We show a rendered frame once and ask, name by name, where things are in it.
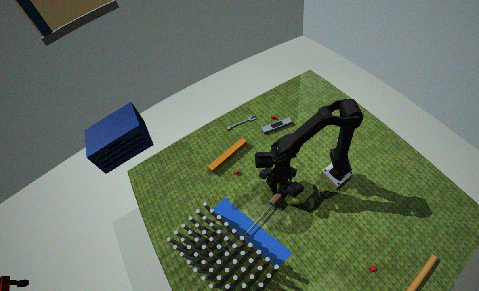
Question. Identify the orange rectangular bar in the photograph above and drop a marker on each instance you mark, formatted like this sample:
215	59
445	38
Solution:
225	157

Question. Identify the blue flat strip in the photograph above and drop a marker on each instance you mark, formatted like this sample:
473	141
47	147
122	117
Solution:
260	239

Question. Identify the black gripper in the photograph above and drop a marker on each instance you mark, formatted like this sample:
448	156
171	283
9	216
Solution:
275	176

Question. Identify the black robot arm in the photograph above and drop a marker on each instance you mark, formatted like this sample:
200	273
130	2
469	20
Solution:
289	145

